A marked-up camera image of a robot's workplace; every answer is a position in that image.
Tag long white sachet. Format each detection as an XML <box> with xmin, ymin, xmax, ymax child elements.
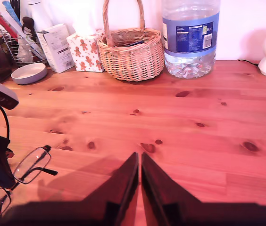
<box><xmin>5</xmin><ymin>16</ymin><xmax>46</xmax><ymax>59</ymax></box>

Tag black clip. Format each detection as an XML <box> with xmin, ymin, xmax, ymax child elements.
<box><xmin>21</xmin><ymin>16</ymin><xmax>38</xmax><ymax>44</ymax></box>

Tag white paper tissue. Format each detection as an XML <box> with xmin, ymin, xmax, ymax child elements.
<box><xmin>72</xmin><ymin>13</ymin><xmax>100</xmax><ymax>36</ymax></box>

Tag black thin-framed glasses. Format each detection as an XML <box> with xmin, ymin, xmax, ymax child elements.
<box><xmin>0</xmin><ymin>145</ymin><xmax>58</xmax><ymax>226</ymax></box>

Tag white insulated bottle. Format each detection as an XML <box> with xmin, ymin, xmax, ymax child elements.
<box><xmin>26</xmin><ymin>0</ymin><xmax>53</xmax><ymax>32</ymax></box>

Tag wicker basket with handle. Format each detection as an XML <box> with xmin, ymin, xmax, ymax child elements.
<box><xmin>97</xmin><ymin>0</ymin><xmax>165</xmax><ymax>82</ymax></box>

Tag red packet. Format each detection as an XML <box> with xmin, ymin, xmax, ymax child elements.
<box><xmin>0</xmin><ymin>8</ymin><xmax>18</xmax><ymax>44</ymax></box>

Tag grey shallow dish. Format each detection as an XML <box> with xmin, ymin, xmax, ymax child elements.
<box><xmin>10</xmin><ymin>63</ymin><xmax>49</xmax><ymax>85</ymax></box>

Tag large clear water bottle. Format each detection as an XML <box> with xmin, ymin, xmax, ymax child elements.
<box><xmin>161</xmin><ymin>0</ymin><xmax>221</xmax><ymax>79</ymax></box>

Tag chrome wire rack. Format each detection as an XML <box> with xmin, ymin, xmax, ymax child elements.
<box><xmin>0</xmin><ymin>28</ymin><xmax>48</xmax><ymax>66</ymax></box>

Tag black camera power cable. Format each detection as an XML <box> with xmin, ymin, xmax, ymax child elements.
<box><xmin>238</xmin><ymin>58</ymin><xmax>260</xmax><ymax>68</ymax></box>

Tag dark blue small packet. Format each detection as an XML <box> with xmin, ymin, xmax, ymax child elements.
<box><xmin>125</xmin><ymin>40</ymin><xmax>145</xmax><ymax>47</ymax></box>

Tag white printed carton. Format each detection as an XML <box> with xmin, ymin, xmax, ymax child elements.
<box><xmin>36</xmin><ymin>23</ymin><xmax>75</xmax><ymax>74</ymax></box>

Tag thin black cable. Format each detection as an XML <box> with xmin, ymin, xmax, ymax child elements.
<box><xmin>0</xmin><ymin>107</ymin><xmax>10</xmax><ymax>140</ymax></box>

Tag blue stick packet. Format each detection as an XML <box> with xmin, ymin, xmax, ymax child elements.
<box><xmin>2</xmin><ymin>1</ymin><xmax>22</xmax><ymax>26</ymax></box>

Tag gingerbread print tissue box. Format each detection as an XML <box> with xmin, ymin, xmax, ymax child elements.
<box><xmin>66</xmin><ymin>29</ymin><xmax>105</xmax><ymax>73</ymax></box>

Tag black stick sachet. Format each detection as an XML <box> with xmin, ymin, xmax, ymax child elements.
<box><xmin>9</xmin><ymin>0</ymin><xmax>20</xmax><ymax>19</ymax></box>

